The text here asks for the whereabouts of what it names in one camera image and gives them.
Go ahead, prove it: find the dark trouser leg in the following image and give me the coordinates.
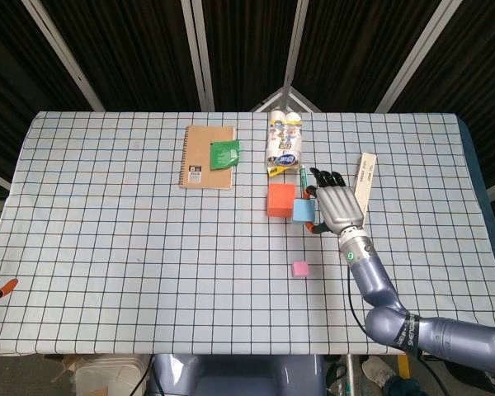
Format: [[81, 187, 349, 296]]
[[381, 373, 422, 396]]

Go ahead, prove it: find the white sneaker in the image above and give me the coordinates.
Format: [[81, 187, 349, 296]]
[[361, 355, 397, 389]]

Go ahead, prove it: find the white triangular screen foot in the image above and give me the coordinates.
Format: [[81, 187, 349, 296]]
[[250, 85, 323, 113]]

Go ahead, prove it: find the kraft spiral notebook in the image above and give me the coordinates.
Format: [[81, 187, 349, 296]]
[[177, 125, 236, 191]]

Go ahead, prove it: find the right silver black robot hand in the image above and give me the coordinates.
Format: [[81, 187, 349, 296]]
[[304, 167, 366, 236]]

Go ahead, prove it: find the wooden ruler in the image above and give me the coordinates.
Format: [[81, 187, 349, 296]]
[[353, 152, 378, 227]]

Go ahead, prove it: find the large orange foam cube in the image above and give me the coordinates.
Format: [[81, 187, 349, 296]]
[[266, 183, 297, 219]]

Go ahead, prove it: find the white plastic bin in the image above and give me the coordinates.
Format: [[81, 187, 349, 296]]
[[73, 354, 150, 396]]

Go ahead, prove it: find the green foil sachet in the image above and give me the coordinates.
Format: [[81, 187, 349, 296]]
[[209, 139, 241, 170]]

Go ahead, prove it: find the plastic-wrapped tape roll pack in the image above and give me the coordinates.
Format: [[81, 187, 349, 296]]
[[264, 109, 304, 177]]

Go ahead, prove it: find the orange-tipped spring clamp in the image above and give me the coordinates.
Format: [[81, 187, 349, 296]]
[[0, 278, 20, 304]]

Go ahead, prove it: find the grey-blue robot torso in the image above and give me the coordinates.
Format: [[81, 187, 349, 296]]
[[148, 353, 327, 396]]

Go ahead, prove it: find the medium blue foam cube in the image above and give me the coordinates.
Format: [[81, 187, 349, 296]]
[[291, 198, 317, 226]]

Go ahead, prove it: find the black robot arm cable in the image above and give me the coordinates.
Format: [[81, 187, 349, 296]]
[[345, 266, 369, 332]]

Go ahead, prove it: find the dark pleated screen fabric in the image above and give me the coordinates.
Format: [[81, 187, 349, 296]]
[[0, 0, 495, 199]]

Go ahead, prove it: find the checkered light blue tablecloth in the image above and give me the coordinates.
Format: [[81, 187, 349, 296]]
[[0, 110, 495, 361]]

